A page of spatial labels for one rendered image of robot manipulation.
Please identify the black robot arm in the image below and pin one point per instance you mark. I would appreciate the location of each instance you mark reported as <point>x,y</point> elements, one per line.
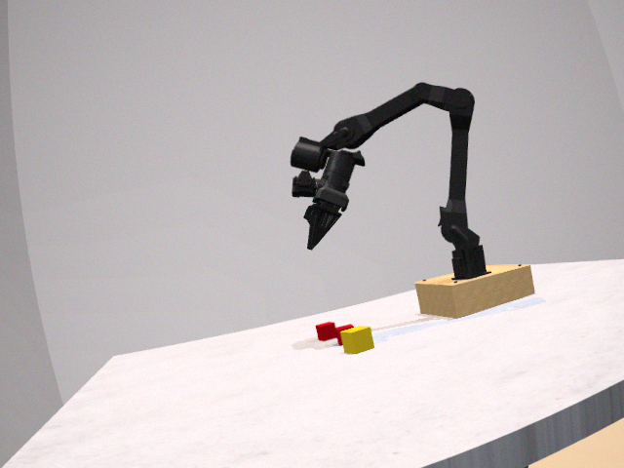
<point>468,260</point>

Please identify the red cube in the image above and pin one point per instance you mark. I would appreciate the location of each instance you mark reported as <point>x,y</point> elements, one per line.
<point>326,331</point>
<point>340,329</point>

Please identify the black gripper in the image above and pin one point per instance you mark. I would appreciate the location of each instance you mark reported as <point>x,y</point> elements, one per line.
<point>324,214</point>

